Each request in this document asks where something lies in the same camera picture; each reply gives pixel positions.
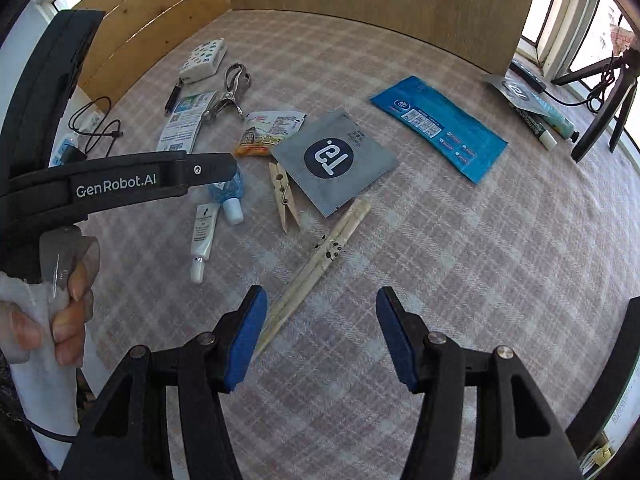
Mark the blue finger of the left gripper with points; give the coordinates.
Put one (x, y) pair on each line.
(189, 170)

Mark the small white cream tube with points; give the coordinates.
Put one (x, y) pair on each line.
(202, 239)

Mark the black storage box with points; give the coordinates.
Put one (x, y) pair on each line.
(609, 388)

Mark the blue hand sanitizer bottle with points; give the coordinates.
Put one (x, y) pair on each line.
(228, 195)

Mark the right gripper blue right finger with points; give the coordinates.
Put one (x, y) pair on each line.
(516, 435)

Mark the black tripod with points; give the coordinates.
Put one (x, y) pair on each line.
(614, 93)

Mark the metal eyelash curler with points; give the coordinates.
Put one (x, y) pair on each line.
(237, 81)

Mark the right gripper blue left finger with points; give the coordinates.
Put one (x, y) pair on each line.
(125, 435)

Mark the person's left hand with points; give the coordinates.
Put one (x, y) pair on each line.
(21, 334)

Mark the blue flat sachet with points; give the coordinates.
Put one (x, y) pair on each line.
(465, 142)

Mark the grey tg sachet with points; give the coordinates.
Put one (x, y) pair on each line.
(332, 160)
(520, 97)

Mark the blue card packet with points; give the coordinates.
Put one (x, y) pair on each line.
(184, 123)

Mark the green white lip balm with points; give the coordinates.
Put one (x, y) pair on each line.
(536, 126)

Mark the wooden clothespin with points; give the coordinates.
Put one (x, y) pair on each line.
(284, 196)

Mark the teal hand cream tube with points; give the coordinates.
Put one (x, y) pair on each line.
(558, 122)

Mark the white dotted small box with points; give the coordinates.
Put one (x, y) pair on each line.
(203, 61)

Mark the white orange sachet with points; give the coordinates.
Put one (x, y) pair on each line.
(264, 130)

